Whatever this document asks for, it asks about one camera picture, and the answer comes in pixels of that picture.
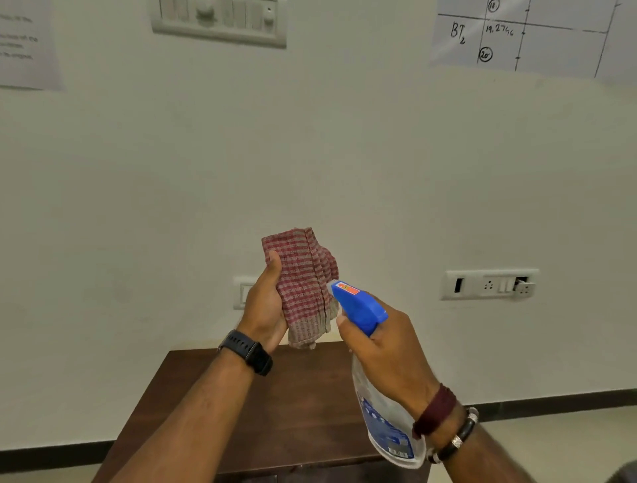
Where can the maroon thread wristband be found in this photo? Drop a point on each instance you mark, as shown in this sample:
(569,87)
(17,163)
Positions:
(435,410)

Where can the red checked cleaning cloth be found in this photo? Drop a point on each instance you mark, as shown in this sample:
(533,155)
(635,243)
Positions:
(306,283)

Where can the small white switch socket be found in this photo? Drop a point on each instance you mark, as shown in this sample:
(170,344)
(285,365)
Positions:
(241,293)

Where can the white wall chart sheet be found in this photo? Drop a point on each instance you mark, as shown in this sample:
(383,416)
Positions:
(547,40)

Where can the person's left hand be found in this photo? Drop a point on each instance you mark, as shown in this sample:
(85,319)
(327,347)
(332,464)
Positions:
(261,308)

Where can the blue-trigger clear spray bottle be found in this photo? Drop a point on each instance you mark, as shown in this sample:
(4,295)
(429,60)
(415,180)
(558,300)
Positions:
(361,306)

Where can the white paper notice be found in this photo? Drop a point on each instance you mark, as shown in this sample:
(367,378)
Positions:
(27,50)

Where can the person's right hand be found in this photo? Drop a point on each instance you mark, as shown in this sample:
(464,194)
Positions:
(393,358)

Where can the black smartwatch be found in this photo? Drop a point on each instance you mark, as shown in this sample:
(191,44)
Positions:
(251,351)

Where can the person's left forearm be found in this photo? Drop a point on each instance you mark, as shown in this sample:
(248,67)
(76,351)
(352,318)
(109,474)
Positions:
(194,428)

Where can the brown wooden cabinet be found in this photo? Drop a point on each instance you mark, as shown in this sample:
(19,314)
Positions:
(308,408)

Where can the wide white switch socket panel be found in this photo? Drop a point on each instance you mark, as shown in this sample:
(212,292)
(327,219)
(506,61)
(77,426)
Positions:
(490,284)

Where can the white regulator switchboard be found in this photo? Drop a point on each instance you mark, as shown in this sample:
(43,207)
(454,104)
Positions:
(219,25)

